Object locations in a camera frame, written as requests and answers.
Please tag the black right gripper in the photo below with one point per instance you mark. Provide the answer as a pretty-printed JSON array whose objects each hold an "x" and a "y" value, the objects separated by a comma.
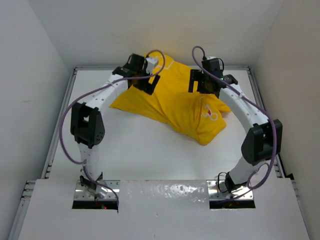
[{"x": 197, "y": 74}]

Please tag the yellow printed pillowcase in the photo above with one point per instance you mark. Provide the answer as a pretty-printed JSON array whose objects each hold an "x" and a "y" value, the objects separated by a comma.
[{"x": 198, "y": 116}]

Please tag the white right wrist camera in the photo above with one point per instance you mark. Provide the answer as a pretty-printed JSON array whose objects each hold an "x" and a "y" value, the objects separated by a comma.
[{"x": 204, "y": 58}]

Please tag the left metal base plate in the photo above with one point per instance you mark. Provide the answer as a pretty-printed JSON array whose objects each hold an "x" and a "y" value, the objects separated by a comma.
[{"x": 83, "y": 193}]

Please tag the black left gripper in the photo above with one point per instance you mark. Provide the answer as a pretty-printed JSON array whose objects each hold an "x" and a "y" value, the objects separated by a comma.
[{"x": 146, "y": 87}]

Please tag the white front cover board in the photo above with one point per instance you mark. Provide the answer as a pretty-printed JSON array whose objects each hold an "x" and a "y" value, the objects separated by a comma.
[{"x": 163, "y": 210}]

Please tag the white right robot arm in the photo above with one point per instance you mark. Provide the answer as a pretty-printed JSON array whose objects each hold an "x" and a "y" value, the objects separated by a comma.
[{"x": 263, "y": 134}]

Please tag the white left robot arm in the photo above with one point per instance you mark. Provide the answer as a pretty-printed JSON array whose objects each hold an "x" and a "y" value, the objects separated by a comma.
[{"x": 87, "y": 125}]

